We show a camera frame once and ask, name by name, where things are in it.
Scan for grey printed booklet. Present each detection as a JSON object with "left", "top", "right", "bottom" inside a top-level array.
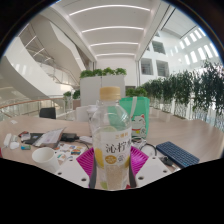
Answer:
[{"left": 32, "top": 127, "right": 66, "bottom": 150}]

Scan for colourful sticker sheet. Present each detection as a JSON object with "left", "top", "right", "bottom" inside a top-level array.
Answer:
[{"left": 52, "top": 142, "right": 85, "bottom": 163}]

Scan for ceiling light strips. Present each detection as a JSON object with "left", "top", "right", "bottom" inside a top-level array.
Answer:
[{"left": 68, "top": 4, "right": 151, "bottom": 57}]

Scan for black power adapter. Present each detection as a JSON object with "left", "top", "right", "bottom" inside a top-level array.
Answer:
[{"left": 59, "top": 132, "right": 80, "bottom": 143}]

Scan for white planter box with plants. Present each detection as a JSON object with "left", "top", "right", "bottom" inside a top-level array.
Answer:
[{"left": 78, "top": 67, "right": 128, "bottom": 107}]

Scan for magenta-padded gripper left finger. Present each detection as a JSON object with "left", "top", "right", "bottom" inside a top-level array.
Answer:
[{"left": 54, "top": 147, "right": 98, "bottom": 189}]

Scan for white mug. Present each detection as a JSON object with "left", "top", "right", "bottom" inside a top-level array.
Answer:
[{"left": 31, "top": 146, "right": 61, "bottom": 175}]

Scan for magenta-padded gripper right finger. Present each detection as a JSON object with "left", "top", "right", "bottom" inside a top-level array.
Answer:
[{"left": 127, "top": 145, "right": 175, "bottom": 189}]

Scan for brown planter with plants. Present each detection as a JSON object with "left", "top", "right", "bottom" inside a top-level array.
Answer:
[{"left": 62, "top": 89, "right": 82, "bottom": 110}]

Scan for green tote bag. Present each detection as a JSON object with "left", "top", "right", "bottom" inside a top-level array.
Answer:
[{"left": 118, "top": 96, "right": 151, "bottom": 140}]

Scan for clear yellow-capped drink bottle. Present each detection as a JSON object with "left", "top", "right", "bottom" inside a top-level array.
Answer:
[{"left": 89, "top": 86, "right": 133, "bottom": 191}]

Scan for row of green potted trees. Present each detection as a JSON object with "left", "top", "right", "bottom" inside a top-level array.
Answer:
[{"left": 141, "top": 60, "right": 224, "bottom": 132}]

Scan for black chair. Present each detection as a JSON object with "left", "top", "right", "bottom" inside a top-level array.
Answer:
[{"left": 38, "top": 106, "right": 57, "bottom": 120}]

